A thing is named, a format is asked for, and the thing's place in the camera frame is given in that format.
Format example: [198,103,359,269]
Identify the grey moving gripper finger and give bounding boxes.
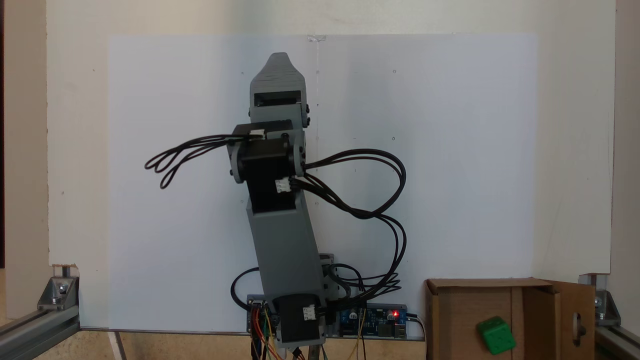
[249,52,307,95]

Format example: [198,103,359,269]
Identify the green die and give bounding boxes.
[475,315,517,356]

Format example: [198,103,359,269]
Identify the white paper sheet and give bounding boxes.
[107,34,319,332]
[316,33,539,332]

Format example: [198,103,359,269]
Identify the blue circuit board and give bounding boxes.
[336,303,408,339]

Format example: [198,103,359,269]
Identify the grey board mounting plate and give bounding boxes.
[247,294,426,342]

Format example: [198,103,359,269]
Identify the brown cardboard box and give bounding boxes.
[425,277,597,360]

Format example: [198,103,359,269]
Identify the black servo cable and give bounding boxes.
[324,262,404,311]
[144,134,252,190]
[299,148,408,302]
[230,266,262,312]

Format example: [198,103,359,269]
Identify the circuit board with jumper wires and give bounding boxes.
[247,295,281,335]

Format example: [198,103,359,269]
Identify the coloured jumper wires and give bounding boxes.
[251,307,286,360]

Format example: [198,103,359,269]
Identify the thin yellow wire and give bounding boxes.
[347,307,367,360]

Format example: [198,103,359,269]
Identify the metal corner bracket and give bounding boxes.
[37,265,80,311]
[579,273,622,327]

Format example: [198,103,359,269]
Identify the aluminium frame post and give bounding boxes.
[594,324,640,360]
[0,305,81,360]

